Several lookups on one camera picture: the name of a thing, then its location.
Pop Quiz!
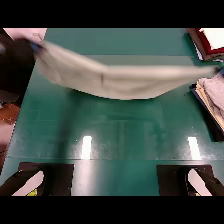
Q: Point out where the cream shirt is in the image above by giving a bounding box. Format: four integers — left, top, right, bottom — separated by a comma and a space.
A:
34, 41, 218, 101

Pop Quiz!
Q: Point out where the beige garment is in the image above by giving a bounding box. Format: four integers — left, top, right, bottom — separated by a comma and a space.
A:
194, 79, 224, 132

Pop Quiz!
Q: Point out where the pale pink garment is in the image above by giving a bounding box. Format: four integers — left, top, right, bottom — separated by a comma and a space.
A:
199, 73, 224, 112

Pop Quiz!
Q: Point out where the red garment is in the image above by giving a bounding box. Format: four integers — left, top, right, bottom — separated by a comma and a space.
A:
195, 27, 224, 57

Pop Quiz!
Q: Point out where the white garment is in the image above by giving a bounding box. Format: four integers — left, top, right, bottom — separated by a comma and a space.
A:
201, 27, 224, 50

